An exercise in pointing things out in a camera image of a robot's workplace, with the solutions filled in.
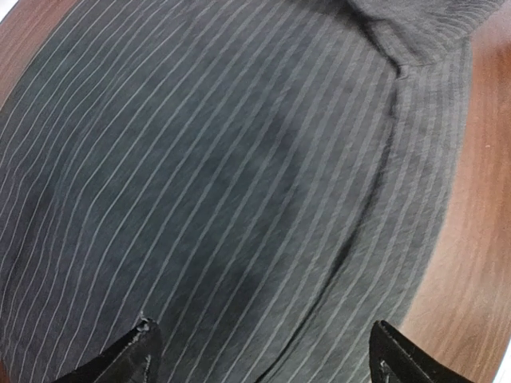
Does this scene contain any black pinstriped long sleeve shirt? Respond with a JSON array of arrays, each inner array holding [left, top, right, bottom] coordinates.
[[1, 1, 501, 382]]

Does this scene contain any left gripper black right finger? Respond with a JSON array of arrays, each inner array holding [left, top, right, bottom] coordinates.
[[369, 321, 470, 383]]

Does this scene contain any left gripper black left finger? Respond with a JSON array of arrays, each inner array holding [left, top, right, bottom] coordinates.
[[54, 318, 162, 383]]

